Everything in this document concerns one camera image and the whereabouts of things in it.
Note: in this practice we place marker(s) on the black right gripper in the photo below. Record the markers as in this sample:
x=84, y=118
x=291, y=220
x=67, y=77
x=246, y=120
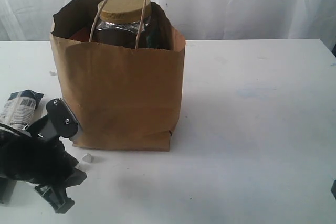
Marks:
x=333, y=189

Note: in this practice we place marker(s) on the yellow juice bottle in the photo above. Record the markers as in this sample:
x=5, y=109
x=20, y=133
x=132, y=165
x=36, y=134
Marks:
x=153, y=34

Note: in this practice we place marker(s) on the large brown paper bag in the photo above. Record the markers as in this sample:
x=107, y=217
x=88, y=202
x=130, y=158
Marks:
x=124, y=98

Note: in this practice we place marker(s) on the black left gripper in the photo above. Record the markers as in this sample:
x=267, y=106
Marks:
x=36, y=155

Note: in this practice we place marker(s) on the white backdrop curtain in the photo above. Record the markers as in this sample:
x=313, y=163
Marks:
x=23, y=20

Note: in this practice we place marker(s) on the dark blue pasta packet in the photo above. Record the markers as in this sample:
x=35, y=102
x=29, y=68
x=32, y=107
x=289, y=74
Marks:
x=17, y=113

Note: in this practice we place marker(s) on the small white paper scrap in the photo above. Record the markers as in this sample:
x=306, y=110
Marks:
x=53, y=73

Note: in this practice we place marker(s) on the small brown paper pouch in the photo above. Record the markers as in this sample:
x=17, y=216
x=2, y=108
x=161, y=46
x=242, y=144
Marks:
x=82, y=35

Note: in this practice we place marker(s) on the clear nut jar gold lid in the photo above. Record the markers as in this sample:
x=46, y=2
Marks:
x=122, y=23

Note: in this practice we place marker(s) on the white pellet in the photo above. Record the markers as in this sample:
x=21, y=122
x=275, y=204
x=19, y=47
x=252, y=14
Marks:
x=88, y=158

